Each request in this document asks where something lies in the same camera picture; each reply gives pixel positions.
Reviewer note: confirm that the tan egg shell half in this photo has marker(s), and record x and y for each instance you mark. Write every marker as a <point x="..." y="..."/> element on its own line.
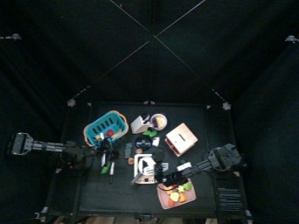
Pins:
<point x="131" y="160"/>
<point x="139" y="150"/>

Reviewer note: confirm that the pink cutting board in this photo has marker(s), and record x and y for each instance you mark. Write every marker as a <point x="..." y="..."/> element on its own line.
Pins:
<point x="189" y="201"/>

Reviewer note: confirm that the black toy frying pan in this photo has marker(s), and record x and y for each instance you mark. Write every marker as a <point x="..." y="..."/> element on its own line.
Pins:
<point x="143" y="143"/>

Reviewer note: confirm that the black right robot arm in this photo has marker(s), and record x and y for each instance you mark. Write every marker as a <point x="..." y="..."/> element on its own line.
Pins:
<point x="222" y="159"/>

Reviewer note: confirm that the yellow toy food piece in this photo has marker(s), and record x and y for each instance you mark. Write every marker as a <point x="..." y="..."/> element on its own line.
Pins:
<point x="115" y="136"/>

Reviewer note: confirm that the yellow toy food in bowl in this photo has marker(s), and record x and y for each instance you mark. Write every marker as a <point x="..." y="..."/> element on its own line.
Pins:
<point x="161" y="123"/>

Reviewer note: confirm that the teal basket with orange rim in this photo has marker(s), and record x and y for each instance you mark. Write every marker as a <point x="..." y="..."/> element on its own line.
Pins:
<point x="95" y="127"/>

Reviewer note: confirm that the yellow toy food slice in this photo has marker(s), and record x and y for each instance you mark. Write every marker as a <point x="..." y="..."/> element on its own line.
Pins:
<point x="174" y="196"/>

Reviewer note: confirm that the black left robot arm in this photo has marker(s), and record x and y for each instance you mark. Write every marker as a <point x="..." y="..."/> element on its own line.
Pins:
<point x="47" y="146"/>

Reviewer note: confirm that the dark green segmented toy block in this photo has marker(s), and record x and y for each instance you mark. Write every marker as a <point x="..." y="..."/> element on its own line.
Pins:
<point x="129" y="150"/>

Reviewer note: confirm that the green toy vegetable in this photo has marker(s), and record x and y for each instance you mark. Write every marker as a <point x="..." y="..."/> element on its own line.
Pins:
<point x="150" y="133"/>

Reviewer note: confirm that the silver frame bracket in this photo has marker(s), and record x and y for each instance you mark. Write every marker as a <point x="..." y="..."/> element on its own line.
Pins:
<point x="71" y="102"/>
<point x="226" y="106"/>
<point x="16" y="36"/>
<point x="291" y="38"/>

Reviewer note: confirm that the green toy utensil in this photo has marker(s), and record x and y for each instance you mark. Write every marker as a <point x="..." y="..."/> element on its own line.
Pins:
<point x="105" y="169"/>

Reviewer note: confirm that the red orange toy food slice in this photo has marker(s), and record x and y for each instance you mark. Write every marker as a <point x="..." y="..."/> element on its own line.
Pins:
<point x="171" y="202"/>

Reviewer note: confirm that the green toy food slice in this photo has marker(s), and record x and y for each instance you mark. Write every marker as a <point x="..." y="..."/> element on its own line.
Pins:
<point x="187" y="185"/>

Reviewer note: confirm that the white knife block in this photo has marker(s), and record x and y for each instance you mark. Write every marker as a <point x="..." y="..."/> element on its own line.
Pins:
<point x="137" y="126"/>

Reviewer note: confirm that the white grey toy piece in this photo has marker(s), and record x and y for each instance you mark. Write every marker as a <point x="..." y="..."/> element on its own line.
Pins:
<point x="102" y="136"/>

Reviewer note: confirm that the small white toy bottle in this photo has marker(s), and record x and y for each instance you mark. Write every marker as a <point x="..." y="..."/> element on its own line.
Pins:
<point x="155" y="141"/>

